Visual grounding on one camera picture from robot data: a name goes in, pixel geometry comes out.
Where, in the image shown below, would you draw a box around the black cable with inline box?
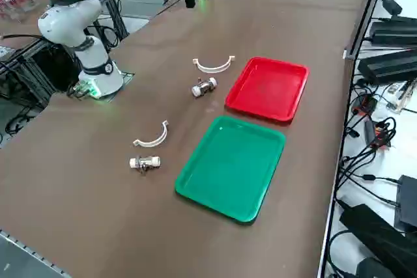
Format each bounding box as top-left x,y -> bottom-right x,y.
338,173 -> 402,185

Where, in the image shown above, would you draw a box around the orange black connector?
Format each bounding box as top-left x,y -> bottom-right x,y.
364,120 -> 392,149
351,93 -> 379,117

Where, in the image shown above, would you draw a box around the large black power adapter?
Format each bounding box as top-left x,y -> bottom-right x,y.
369,16 -> 417,46
357,48 -> 417,85

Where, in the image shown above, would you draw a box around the black equipment rack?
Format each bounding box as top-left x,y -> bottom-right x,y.
0,36 -> 83,113

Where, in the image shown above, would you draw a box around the long black power brick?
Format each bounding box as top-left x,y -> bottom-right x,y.
338,204 -> 417,273

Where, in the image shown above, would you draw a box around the black aluminium frame struts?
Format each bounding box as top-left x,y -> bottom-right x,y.
94,0 -> 183,40

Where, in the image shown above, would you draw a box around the small white pipe clamp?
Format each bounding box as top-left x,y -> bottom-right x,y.
132,120 -> 170,148

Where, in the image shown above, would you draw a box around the clear acrylic holder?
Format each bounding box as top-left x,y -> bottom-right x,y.
386,79 -> 417,113

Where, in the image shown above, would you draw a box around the large white pipe clamp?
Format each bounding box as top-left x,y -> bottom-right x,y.
192,55 -> 236,74

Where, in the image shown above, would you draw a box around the green plastic tray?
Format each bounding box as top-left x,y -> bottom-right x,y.
174,115 -> 287,226

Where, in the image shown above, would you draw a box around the silver aluminium rail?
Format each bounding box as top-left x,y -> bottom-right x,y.
0,229 -> 72,278

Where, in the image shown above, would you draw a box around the red plastic tray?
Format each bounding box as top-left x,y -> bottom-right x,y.
223,57 -> 310,126

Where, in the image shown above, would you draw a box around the small black power adapter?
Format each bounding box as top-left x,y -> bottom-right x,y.
381,0 -> 403,16

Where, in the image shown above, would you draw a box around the black electronics box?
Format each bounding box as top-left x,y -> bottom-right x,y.
394,175 -> 417,230

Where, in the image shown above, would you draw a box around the black aluminium frame post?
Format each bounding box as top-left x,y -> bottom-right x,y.
343,0 -> 392,61

